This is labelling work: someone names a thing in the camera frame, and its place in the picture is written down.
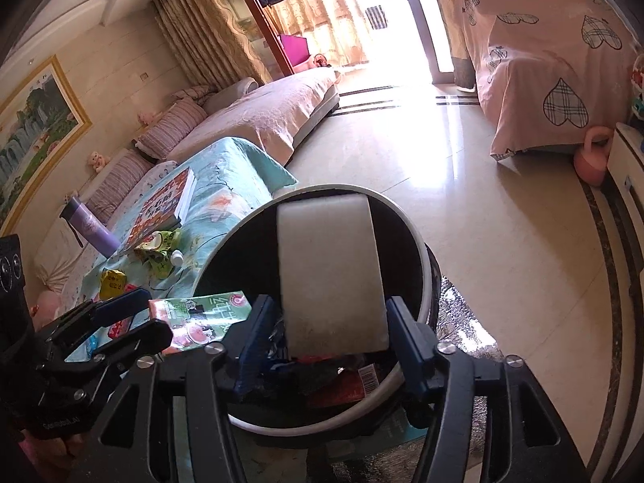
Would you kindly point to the striped purple pillow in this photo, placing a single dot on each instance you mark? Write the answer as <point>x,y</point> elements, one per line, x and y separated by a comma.
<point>173,128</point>
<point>118,186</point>

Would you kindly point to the beige patterned curtain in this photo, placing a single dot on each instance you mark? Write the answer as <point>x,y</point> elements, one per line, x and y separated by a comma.
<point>201,30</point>
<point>453,10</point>

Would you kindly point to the person's left hand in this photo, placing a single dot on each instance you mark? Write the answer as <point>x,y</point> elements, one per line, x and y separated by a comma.
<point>50,450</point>

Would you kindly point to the red snack wrapper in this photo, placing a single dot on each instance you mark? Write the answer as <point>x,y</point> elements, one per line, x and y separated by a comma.
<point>337,387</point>

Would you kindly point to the sheer yellow curtain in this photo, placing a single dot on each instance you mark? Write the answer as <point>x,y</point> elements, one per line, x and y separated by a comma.
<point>327,5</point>

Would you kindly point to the colourful picture book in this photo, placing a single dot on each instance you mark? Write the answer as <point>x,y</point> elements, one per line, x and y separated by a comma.
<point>161,206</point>

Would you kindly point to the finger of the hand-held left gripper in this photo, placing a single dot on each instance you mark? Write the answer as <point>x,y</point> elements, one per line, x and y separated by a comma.
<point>136,339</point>
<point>118,304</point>

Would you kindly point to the pink kettlebell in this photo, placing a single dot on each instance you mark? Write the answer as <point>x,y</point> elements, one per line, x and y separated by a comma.
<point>593,161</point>

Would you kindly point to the pink plush toy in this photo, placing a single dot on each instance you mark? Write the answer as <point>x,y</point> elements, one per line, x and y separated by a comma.
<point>151,117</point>

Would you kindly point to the black bin with white rim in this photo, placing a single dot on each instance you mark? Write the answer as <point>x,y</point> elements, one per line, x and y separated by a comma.
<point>402,241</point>

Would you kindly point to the small floor toy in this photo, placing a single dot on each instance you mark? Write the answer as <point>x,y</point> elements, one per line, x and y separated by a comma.
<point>322,61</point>

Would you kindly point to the magenta chair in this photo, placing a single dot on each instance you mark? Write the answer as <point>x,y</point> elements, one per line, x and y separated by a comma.
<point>294,53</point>

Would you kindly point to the armchair under pink heart cloth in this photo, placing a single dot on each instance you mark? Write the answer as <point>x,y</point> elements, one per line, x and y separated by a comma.
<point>533,60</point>

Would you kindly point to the white cabinet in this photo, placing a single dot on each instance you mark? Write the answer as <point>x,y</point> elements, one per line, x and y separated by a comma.
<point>629,186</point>

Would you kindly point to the wooden sliding door frame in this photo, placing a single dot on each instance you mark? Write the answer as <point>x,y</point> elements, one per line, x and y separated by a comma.
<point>256,25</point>

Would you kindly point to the pile of colourful toys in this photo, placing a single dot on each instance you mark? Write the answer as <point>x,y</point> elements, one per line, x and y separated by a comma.
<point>638,85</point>

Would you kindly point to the purple water bottle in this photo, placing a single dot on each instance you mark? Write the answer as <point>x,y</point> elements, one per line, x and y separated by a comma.
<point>93,229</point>

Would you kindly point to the framed waterfall landscape painting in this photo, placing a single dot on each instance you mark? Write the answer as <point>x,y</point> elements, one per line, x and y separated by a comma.
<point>30,151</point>

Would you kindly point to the balcony radiator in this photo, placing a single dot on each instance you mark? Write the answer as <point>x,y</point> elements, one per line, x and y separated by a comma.
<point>377,17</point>

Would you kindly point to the yellow wrapper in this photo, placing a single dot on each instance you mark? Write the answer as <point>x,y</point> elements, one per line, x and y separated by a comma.
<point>111,284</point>

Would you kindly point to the light blue small packet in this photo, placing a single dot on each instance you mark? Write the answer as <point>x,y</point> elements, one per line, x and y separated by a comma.
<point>91,347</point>

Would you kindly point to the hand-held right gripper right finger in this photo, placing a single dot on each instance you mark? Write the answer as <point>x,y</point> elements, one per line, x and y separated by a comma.
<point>405,347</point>

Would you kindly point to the crumpled pale green carton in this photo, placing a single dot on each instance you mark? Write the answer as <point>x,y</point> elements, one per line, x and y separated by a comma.
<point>158,251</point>

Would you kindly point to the white foam block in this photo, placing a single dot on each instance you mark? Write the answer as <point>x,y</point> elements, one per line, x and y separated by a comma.
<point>327,271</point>

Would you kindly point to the small white bottle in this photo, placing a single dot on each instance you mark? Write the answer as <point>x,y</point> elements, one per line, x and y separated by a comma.
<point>176,258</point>

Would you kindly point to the white bear plush toy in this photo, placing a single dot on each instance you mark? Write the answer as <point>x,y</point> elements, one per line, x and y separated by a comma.
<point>98,161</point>

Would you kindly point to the white cushion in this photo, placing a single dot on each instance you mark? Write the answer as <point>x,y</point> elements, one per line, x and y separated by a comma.
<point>55,256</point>

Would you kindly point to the chaise with pink cover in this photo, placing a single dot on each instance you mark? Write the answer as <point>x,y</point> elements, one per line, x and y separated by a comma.
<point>261,110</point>

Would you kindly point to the green and pink packet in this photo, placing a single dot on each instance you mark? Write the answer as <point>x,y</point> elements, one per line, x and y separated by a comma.
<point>201,317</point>

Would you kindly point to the pink round packet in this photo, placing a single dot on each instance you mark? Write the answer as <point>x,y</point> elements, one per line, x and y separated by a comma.
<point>120,327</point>

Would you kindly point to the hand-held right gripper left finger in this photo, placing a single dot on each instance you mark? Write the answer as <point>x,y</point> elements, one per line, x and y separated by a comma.
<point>254,342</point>

